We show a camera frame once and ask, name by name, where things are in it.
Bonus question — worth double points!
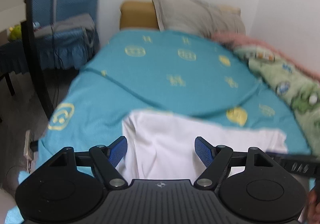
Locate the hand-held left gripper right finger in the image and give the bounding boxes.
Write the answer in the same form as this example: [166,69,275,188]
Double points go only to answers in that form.
[194,136,273,189]

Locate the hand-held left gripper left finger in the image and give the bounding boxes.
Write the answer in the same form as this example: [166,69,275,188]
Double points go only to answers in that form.
[47,136,128,189]

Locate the white t-shirt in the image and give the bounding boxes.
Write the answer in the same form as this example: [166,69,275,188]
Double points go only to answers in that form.
[117,110,288,181]

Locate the person's right hand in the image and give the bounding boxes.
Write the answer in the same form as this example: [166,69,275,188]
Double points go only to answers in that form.
[307,181,320,224]

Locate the teal printed bed sheet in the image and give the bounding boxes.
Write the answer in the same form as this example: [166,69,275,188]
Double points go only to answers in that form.
[6,27,313,224]

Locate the green cartoon blanket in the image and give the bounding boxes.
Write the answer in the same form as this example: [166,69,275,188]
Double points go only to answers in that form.
[234,46,320,154]

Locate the white power strip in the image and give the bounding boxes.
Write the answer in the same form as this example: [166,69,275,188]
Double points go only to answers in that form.
[23,129,33,161]

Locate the dark table with white edge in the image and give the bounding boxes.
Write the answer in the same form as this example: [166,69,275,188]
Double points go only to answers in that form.
[0,0,54,121]

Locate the pink fuzzy blanket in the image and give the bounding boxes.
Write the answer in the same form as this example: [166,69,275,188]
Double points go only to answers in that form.
[212,32,320,84]

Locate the grey pillow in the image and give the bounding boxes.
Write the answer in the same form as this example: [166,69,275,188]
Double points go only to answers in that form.
[152,0,246,37]

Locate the grey cloth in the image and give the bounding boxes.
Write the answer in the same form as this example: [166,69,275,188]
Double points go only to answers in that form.
[34,13,97,38]

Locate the mustard yellow headboard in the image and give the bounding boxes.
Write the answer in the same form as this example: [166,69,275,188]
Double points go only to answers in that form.
[119,0,160,31]

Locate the yellow-green plush toy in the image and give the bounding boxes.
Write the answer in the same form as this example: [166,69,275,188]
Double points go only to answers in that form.
[8,24,22,41]

